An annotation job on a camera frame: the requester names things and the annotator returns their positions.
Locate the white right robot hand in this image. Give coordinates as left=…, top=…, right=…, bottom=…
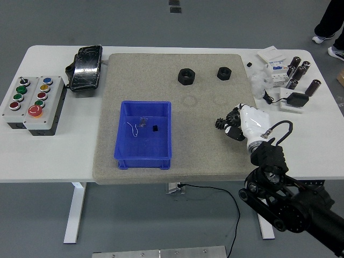
left=224, top=102, right=271, bottom=149

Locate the small black gear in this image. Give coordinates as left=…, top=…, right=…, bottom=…
left=214, top=118, right=230, bottom=132

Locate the small black hex nut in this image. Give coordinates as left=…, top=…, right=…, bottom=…
left=217, top=67, right=233, bottom=81

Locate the large black hex nut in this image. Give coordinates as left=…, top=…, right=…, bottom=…
left=177, top=68, right=196, bottom=86

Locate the blue plastic box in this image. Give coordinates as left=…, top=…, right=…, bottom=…
left=114, top=100, right=173, bottom=171

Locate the grey emergency-stop control box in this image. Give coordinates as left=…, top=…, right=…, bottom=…
left=23, top=75, right=68, bottom=137

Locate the grey four-button control box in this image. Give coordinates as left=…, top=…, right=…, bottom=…
left=2, top=76, right=41, bottom=130

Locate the crumpled clear plastic bag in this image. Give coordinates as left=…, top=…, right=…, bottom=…
left=247, top=67, right=274, bottom=100

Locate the black power adapter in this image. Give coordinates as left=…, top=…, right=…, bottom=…
left=286, top=92, right=310, bottom=108

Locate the white circuit breaker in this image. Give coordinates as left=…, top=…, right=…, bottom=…
left=265, top=59, right=290, bottom=88

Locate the grey-brown mat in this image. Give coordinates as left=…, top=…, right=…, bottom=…
left=92, top=53, right=266, bottom=185

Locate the silver under-table power unit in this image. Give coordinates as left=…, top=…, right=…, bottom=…
left=165, top=182, right=186, bottom=195

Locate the white table leg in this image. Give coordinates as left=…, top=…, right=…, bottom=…
left=257, top=212, right=275, bottom=240
left=63, top=182, right=87, bottom=245

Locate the grey metal plate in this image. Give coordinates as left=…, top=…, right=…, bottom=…
left=91, top=246, right=228, bottom=258

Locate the black wrapped device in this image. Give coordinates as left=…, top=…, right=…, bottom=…
left=64, top=45, right=104, bottom=94

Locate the black adapter cord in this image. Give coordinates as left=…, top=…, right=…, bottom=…
left=262, top=90, right=290, bottom=105

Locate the white switch plate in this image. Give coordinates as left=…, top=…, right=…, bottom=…
left=257, top=45, right=287, bottom=63

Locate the black power cable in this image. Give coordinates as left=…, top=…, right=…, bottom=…
left=178, top=183, right=241, bottom=258

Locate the white string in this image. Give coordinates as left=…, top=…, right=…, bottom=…
left=126, top=121, right=140, bottom=138

